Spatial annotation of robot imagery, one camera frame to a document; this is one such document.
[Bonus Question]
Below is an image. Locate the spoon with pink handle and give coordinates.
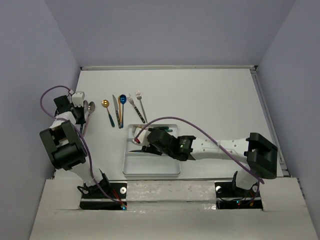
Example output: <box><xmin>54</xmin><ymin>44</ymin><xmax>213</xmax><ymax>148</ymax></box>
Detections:
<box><xmin>82</xmin><ymin>101</ymin><xmax>96</xmax><ymax>136</ymax></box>

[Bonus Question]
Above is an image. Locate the knife with teal marbled handle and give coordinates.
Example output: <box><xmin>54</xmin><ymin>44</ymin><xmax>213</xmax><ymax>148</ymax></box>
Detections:
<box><xmin>128</xmin><ymin>149</ymin><xmax>145</xmax><ymax>153</ymax></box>

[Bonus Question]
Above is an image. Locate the spoon with teal marbled handle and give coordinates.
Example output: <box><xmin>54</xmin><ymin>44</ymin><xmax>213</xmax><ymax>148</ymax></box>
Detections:
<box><xmin>80</xmin><ymin>100</ymin><xmax>89</xmax><ymax>134</ymax></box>

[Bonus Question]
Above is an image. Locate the gold fork dark-green handle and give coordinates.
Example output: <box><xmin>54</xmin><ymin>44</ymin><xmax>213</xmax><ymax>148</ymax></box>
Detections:
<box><xmin>132</xmin><ymin>125</ymin><xmax>171</xmax><ymax>132</ymax></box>

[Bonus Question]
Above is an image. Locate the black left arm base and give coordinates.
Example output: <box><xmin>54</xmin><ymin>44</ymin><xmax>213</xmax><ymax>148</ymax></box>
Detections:
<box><xmin>77</xmin><ymin>173</ymin><xmax>128</xmax><ymax>211</ymax></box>

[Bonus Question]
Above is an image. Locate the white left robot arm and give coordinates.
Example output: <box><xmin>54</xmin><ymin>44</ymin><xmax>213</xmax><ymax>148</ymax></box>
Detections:
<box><xmin>39</xmin><ymin>95</ymin><xmax>112</xmax><ymax>198</ymax></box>

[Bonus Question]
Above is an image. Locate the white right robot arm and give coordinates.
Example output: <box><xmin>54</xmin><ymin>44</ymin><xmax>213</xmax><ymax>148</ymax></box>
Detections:
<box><xmin>134</xmin><ymin>128</ymin><xmax>278</xmax><ymax>196</ymax></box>

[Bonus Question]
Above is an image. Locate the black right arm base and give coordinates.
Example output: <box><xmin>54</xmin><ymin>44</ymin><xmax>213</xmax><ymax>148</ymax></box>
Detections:
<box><xmin>214</xmin><ymin>171</ymin><xmax>263</xmax><ymax>210</ymax></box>

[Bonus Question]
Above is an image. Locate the white three-compartment tray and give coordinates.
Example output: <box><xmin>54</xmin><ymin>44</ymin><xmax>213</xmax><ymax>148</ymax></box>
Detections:
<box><xmin>122</xmin><ymin>124</ymin><xmax>181</xmax><ymax>177</ymax></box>

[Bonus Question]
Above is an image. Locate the orange plastic knife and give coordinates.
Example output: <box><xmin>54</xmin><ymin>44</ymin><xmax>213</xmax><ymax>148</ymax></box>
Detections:
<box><xmin>118</xmin><ymin>95</ymin><xmax>122</xmax><ymax>128</ymax></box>

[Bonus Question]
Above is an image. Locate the blue metallic spoon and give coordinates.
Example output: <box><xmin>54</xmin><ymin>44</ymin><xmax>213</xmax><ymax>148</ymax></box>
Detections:
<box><xmin>119</xmin><ymin>94</ymin><xmax>127</xmax><ymax>128</ymax></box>

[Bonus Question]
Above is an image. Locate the all-silver fork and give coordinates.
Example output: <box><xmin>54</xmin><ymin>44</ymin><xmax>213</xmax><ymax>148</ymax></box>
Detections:
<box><xmin>136</xmin><ymin>90</ymin><xmax>148</xmax><ymax>123</ymax></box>

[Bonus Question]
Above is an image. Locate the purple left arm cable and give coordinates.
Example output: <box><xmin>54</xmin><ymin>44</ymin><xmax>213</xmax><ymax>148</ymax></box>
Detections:
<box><xmin>40</xmin><ymin>85</ymin><xmax>125</xmax><ymax>207</ymax></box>

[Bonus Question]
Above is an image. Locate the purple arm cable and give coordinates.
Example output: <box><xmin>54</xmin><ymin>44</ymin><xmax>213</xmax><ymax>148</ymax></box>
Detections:
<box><xmin>40</xmin><ymin>85</ymin><xmax>125</xmax><ymax>207</ymax></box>
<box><xmin>134</xmin><ymin>116</ymin><xmax>266</xmax><ymax>185</ymax></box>

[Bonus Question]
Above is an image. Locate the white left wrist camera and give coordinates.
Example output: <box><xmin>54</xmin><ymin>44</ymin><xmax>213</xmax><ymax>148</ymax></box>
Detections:
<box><xmin>71</xmin><ymin>91</ymin><xmax>85</xmax><ymax>108</ymax></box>

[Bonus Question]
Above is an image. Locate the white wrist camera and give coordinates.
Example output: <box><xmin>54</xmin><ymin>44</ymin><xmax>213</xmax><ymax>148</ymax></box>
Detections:
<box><xmin>132</xmin><ymin>128</ymin><xmax>151</xmax><ymax>147</ymax></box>
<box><xmin>71</xmin><ymin>91</ymin><xmax>85</xmax><ymax>108</ymax></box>

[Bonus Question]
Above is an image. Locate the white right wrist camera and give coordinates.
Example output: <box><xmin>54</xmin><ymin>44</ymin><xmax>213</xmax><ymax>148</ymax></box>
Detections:
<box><xmin>132</xmin><ymin>128</ymin><xmax>151</xmax><ymax>147</ymax></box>

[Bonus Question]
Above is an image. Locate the gold spoon dark-green handle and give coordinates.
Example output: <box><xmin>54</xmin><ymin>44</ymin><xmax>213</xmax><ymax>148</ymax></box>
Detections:
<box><xmin>101</xmin><ymin>99</ymin><xmax>115</xmax><ymax>128</ymax></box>

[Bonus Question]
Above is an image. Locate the knife with marbled dark handle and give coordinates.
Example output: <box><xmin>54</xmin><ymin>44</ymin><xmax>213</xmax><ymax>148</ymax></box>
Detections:
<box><xmin>112</xmin><ymin>95</ymin><xmax>122</xmax><ymax>129</ymax></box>

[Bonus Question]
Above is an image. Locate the fork with dark marbled handle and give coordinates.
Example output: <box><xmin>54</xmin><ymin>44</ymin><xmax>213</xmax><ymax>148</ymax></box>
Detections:
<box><xmin>126</xmin><ymin>93</ymin><xmax>146</xmax><ymax>124</ymax></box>

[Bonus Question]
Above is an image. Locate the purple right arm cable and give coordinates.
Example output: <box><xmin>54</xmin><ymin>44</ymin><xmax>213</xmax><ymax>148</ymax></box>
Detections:
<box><xmin>134</xmin><ymin>116</ymin><xmax>266</xmax><ymax>185</ymax></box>

